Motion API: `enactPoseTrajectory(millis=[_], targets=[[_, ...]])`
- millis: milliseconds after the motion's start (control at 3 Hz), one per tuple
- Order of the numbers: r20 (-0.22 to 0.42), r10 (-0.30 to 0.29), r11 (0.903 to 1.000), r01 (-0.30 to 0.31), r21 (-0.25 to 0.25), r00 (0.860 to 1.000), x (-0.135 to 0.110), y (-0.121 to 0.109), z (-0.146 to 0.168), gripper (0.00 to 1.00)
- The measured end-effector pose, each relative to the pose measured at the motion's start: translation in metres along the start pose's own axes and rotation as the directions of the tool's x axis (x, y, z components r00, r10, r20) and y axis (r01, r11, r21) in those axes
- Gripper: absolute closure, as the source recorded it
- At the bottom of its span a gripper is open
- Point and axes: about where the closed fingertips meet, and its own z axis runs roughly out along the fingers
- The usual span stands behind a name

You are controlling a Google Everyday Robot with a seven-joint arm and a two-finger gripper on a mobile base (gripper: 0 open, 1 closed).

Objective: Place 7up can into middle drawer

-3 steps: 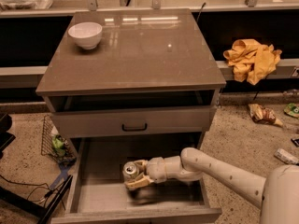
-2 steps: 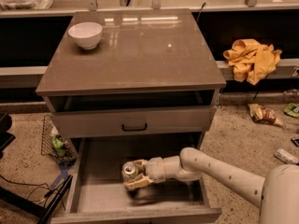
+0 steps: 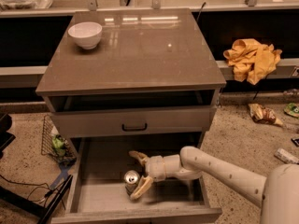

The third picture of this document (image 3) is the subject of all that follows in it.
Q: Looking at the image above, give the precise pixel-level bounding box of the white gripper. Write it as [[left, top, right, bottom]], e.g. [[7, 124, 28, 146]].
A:
[[129, 150, 166, 201]]

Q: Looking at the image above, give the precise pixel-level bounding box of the green 7up soda can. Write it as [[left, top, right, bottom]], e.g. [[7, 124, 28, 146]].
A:
[[123, 170, 140, 195]]

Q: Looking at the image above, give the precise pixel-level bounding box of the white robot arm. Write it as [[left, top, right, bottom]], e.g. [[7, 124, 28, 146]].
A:
[[129, 146, 299, 224]]

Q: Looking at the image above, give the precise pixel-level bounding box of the open grey middle drawer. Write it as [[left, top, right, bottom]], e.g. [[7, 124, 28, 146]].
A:
[[51, 133, 221, 224]]

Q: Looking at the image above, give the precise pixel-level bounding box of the grey drawer cabinet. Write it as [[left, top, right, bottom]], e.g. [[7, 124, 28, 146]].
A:
[[35, 7, 227, 224]]

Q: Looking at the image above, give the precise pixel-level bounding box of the blue tape on floor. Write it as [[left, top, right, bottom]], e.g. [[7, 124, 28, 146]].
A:
[[50, 164, 70, 189]]

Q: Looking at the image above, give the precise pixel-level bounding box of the green snack bag in basket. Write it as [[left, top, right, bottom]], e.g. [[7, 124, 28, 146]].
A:
[[52, 135, 65, 157]]

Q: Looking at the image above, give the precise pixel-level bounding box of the black metal stand leg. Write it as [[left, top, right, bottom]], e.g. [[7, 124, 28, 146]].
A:
[[0, 175, 73, 224]]

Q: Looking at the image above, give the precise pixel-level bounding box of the brown chip bag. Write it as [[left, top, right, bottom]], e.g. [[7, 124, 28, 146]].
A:
[[248, 104, 283, 127]]

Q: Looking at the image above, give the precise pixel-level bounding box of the white wrapped snack bar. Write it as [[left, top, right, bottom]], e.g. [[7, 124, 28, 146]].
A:
[[274, 148, 299, 164]]

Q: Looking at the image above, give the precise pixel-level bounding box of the black object at left edge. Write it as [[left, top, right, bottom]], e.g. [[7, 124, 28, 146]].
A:
[[0, 113, 15, 159]]

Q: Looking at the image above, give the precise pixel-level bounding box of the white ceramic bowl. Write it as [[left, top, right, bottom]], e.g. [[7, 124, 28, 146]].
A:
[[67, 21, 102, 49]]

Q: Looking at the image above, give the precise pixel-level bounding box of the yellow crumpled cloth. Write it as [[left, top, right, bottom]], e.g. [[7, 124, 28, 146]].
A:
[[223, 38, 282, 85]]

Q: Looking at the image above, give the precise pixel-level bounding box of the small black object right edge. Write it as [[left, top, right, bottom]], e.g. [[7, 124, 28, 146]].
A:
[[291, 138, 299, 147]]

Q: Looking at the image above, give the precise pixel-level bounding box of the green snack bag on floor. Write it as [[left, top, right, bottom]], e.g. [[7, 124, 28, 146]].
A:
[[284, 103, 299, 119]]

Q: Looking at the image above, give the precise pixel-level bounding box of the black drawer handle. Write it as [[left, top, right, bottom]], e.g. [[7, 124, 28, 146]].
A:
[[121, 123, 148, 132]]

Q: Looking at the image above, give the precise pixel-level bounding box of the wire mesh basket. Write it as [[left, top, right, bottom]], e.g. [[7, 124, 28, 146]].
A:
[[41, 115, 77, 166]]

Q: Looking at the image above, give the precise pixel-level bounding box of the black cable on floor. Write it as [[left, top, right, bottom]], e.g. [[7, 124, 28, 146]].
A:
[[0, 174, 66, 211]]

